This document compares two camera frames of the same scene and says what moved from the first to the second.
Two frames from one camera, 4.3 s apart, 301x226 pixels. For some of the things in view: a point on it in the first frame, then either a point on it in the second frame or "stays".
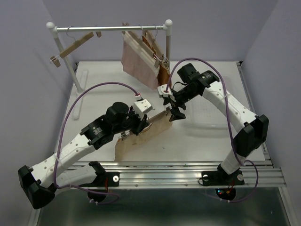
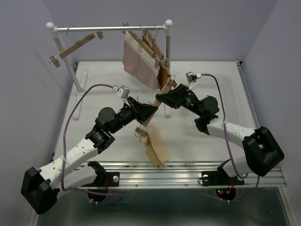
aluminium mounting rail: x=257 y=173 stays
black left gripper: x=141 y=124 -> x=140 y=112
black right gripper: x=175 y=105 -> x=175 y=98
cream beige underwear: x=124 y=143 -> x=155 y=149
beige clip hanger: x=126 y=133 -> x=171 y=82
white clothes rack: x=80 y=90 stays
